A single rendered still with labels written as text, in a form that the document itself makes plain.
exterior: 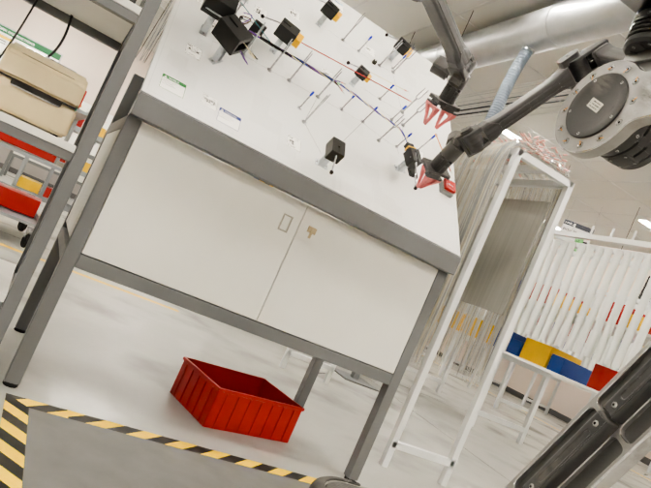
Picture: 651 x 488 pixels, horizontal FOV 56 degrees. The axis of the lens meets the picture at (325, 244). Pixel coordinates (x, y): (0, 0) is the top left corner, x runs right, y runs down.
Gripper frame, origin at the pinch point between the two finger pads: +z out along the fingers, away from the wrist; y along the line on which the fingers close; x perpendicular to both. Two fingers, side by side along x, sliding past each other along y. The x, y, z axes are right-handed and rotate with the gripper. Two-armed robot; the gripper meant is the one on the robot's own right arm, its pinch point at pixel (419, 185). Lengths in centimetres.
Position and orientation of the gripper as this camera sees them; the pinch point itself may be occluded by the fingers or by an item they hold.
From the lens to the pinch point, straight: 211.4
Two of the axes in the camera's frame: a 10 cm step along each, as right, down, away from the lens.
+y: -8.1, -1.7, -5.5
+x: 2.3, 7.8, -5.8
